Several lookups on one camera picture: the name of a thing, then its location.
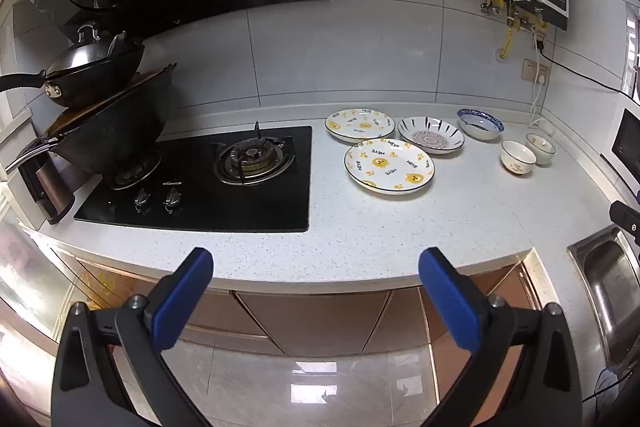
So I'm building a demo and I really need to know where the white power cable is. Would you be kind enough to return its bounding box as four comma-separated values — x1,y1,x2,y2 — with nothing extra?
529,34,556,135

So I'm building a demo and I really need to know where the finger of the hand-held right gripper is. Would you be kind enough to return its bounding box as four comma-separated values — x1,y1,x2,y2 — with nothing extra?
609,201,640,250

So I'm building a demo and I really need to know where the gas burner grate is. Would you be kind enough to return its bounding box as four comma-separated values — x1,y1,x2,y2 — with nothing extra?
210,122,296,185
110,149,162,190

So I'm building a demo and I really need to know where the small bear print plate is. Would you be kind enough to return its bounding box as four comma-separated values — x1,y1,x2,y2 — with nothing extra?
325,108,396,144

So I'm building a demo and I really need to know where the large black wok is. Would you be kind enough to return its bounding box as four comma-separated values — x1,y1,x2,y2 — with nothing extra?
5,64,177,185

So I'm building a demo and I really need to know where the large bear print plate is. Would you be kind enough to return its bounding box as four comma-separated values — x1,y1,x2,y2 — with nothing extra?
344,138,435,194

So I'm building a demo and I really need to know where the beige wall socket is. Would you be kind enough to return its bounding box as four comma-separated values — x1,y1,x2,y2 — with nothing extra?
521,59,551,84

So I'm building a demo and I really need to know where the small steel wok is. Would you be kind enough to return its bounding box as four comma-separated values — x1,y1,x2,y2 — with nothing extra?
0,22,146,108

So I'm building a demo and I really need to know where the brown knife holder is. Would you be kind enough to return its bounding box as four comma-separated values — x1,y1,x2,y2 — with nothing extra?
17,154,76,225

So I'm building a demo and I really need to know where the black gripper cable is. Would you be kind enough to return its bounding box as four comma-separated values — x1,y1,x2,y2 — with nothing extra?
582,364,638,403

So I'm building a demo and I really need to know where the wooden wok lid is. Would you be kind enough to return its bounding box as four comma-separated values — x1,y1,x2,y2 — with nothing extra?
45,63,177,138

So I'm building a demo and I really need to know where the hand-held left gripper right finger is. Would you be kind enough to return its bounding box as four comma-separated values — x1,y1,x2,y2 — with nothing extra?
419,248,583,427

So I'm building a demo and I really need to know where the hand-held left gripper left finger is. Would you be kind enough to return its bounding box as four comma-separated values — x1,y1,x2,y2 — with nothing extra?
50,248,213,427

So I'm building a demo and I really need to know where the black power cable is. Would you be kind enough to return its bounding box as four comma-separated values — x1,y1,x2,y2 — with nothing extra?
535,34,637,100

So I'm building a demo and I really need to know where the black glass gas cooktop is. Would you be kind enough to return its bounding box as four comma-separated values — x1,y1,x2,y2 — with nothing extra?
74,125,313,233

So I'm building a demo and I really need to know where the black microwave oven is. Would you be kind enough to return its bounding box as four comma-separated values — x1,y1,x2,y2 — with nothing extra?
611,107,640,172

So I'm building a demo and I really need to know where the blue and white bowl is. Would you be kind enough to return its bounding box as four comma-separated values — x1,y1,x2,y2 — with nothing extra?
457,108,505,141

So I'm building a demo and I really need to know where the small white orange-print bowl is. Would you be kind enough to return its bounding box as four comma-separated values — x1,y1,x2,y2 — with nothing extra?
501,140,537,175
525,133,557,166

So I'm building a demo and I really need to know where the stainless steel sink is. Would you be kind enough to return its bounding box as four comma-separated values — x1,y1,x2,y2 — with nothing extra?
566,227,640,368

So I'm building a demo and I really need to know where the yellow gas hose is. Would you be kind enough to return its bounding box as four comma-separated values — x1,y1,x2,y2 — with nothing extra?
499,14,517,60

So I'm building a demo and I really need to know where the black striped patterned plate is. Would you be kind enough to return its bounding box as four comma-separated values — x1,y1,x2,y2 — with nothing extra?
397,116,465,155

